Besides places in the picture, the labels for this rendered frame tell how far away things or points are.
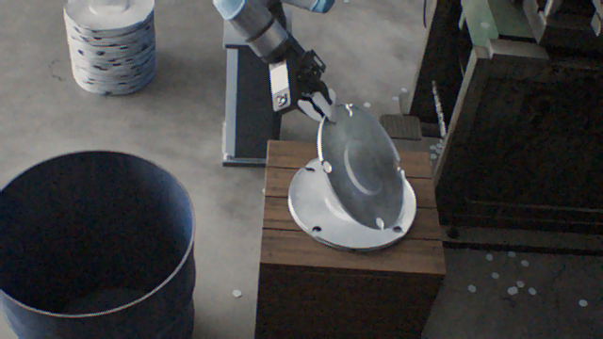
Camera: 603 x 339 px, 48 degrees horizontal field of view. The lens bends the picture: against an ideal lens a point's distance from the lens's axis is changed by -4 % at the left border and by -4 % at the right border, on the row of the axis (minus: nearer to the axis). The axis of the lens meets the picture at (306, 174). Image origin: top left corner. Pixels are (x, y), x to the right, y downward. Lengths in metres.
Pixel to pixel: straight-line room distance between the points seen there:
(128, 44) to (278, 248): 1.04
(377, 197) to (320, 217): 0.13
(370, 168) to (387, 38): 1.29
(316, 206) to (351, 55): 1.16
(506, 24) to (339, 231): 0.65
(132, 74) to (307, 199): 0.99
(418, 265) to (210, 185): 0.80
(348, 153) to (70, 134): 1.08
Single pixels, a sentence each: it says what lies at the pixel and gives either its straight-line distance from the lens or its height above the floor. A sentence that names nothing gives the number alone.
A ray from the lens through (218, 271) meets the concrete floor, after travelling 1.91.
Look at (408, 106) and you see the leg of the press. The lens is 2.41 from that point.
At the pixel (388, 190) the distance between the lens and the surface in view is 1.59.
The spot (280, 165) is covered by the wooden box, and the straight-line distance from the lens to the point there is 1.68.
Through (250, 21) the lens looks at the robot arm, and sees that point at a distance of 1.40.
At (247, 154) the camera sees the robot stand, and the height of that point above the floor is 0.04.
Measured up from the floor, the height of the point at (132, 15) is 0.26.
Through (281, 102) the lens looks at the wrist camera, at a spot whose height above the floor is 0.65.
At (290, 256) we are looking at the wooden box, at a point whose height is 0.35.
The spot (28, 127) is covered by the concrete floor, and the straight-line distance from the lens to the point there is 2.37.
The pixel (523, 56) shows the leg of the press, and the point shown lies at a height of 0.64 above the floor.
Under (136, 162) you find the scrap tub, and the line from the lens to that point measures 1.53.
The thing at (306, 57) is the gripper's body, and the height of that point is 0.67.
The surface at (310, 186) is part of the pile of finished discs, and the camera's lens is 1.63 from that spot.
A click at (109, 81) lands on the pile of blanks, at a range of 2.40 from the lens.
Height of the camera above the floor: 1.54
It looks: 45 degrees down
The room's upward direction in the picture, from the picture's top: 8 degrees clockwise
